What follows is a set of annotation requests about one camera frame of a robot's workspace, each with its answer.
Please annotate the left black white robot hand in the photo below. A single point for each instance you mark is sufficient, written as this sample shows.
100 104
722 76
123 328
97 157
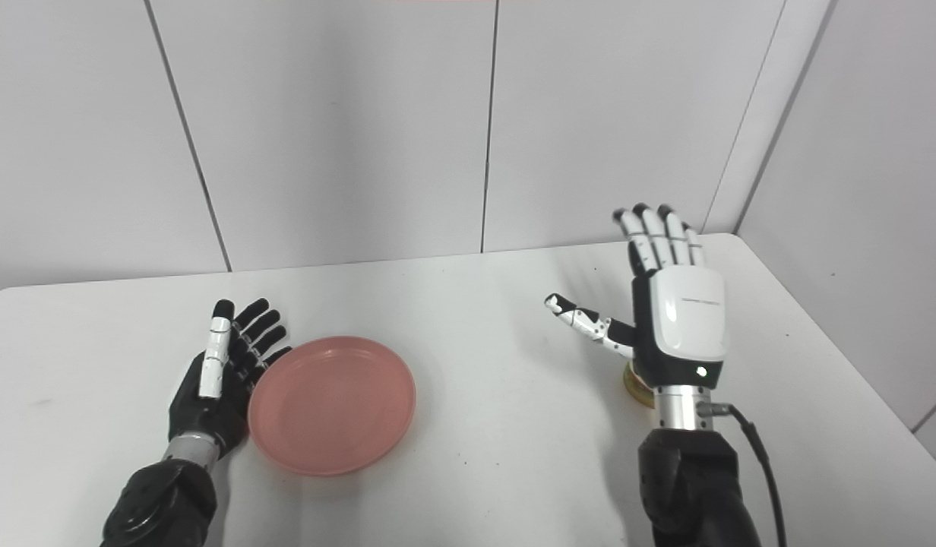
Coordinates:
210 395

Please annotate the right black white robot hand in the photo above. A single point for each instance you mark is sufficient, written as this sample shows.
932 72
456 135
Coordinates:
684 319

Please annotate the toy hamburger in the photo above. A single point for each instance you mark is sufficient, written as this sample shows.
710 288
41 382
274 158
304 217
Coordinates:
635 384

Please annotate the pink round plate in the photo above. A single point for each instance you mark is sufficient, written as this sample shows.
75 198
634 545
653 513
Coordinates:
331 405

